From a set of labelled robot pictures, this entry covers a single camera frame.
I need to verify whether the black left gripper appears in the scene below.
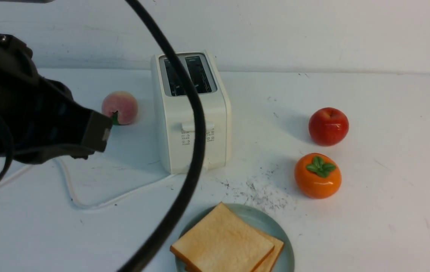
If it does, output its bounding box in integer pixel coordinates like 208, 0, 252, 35
0, 33, 113, 165

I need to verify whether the toast slice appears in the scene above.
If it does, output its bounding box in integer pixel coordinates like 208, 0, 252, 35
170, 203, 275, 272
254, 229, 284, 272

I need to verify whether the pink peach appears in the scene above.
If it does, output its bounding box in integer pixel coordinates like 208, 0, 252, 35
101, 91, 139, 125

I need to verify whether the white two-slot toaster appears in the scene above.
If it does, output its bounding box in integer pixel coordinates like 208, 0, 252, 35
151, 52, 233, 176

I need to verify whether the light green round plate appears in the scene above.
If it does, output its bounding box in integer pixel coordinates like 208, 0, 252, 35
174, 204, 295, 272

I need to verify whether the orange persimmon with green leaves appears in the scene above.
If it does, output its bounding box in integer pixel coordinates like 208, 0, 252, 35
294, 153, 342, 199

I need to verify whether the red apple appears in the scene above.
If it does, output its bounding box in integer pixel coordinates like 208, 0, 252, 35
308, 107, 349, 146

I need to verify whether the white toaster power cord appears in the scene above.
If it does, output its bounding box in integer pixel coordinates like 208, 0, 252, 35
0, 157, 177, 210

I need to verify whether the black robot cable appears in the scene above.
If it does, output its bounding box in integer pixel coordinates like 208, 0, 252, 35
0, 0, 206, 272

